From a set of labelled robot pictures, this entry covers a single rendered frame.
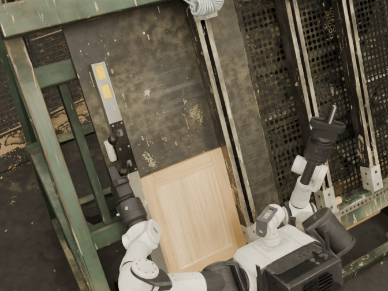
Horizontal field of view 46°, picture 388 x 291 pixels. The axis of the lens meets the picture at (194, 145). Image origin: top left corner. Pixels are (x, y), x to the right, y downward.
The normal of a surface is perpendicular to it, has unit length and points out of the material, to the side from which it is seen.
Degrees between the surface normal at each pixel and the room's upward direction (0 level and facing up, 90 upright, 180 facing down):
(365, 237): 0
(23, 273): 0
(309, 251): 23
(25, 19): 59
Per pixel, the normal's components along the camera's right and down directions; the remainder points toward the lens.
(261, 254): -0.19, -0.91
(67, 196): 0.43, 0.12
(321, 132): -0.04, 0.49
